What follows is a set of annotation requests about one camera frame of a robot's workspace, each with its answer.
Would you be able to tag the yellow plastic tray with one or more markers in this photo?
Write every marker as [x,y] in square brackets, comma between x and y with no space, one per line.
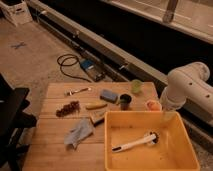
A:
[172,151]

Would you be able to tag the yellow banana toy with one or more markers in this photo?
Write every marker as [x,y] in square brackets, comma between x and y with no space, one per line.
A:
[96,105]

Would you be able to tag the dark cup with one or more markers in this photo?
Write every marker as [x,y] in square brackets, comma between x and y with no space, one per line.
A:
[125,101]

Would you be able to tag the blue power box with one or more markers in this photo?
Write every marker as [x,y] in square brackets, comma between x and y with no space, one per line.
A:
[92,70]

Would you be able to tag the silver metal fork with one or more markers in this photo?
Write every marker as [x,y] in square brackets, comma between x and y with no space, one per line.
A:
[69,93]

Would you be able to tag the green plastic cup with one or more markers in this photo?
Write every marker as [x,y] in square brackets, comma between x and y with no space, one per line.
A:
[136,86]

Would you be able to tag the white cardboard box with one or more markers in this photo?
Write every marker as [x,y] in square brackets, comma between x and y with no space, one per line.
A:
[17,14]

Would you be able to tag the brown grape bunch toy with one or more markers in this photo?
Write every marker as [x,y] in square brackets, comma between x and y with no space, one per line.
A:
[67,109]

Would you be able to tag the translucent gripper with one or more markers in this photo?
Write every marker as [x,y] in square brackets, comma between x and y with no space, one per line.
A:
[167,116]

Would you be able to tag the white dish brush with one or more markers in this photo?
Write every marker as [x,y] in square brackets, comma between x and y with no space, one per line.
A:
[151,137]

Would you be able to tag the black chair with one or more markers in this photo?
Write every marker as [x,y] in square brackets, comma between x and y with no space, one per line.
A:
[13,120]

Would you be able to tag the grey blue cloth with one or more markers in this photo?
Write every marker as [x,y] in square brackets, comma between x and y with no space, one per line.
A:
[79,132]

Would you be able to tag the blue sponge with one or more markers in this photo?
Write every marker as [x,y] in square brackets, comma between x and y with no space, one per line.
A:
[108,96]

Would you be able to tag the orange bowl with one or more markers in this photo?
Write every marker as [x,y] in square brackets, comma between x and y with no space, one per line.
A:
[153,105]

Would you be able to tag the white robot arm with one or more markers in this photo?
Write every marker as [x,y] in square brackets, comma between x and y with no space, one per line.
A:
[188,82]

